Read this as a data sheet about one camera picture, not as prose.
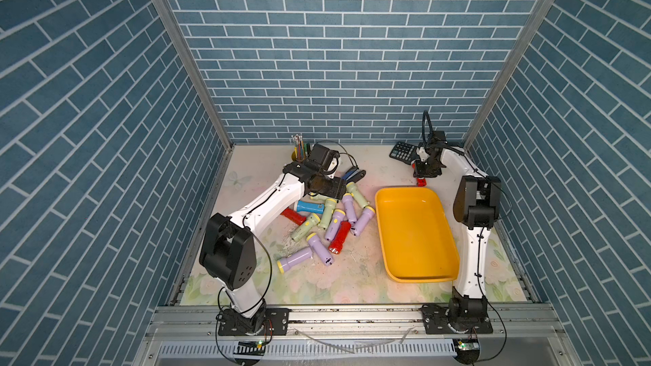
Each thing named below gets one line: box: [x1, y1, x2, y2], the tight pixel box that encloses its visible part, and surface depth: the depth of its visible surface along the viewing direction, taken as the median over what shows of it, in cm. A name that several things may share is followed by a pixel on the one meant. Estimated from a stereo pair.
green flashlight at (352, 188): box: [345, 181, 370, 209], surface depth 103 cm
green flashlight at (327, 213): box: [318, 198, 338, 230], surface depth 96 cm
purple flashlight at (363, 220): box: [350, 205, 376, 237], surface depth 95 cm
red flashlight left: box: [280, 207, 307, 226], surface depth 96 cm
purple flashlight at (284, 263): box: [277, 247, 313, 274], surface depth 84 cm
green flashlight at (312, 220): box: [290, 212, 322, 243], surface depth 93 cm
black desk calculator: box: [389, 140, 420, 166], surface depth 118 cm
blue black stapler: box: [341, 166, 368, 183], surface depth 110 cm
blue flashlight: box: [296, 199, 325, 215], surface depth 98 cm
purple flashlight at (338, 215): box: [324, 209, 347, 242], surface depth 93 cm
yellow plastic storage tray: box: [374, 186, 460, 283], surface depth 93 cm
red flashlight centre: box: [328, 220, 352, 255], surface depth 91 cm
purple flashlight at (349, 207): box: [341, 192, 357, 223], surface depth 98 cm
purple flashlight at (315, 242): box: [306, 232, 334, 267], surface depth 88 cm
